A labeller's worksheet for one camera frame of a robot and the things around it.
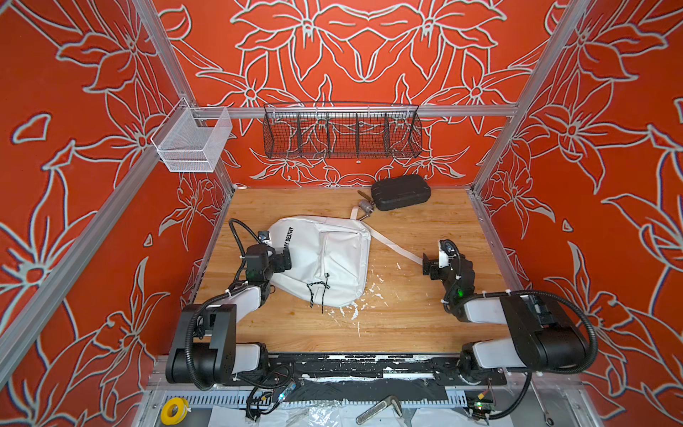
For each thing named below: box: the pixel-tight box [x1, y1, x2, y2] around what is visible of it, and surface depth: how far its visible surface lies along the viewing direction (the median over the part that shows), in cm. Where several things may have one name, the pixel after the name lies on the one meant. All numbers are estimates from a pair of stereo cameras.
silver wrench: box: [533, 400, 555, 427], surface depth 67 cm
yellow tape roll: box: [160, 396, 190, 427], surface depth 69 cm
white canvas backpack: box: [268, 205, 424, 314], surface depth 93 cm
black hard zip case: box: [370, 175, 432, 211], surface depth 115 cm
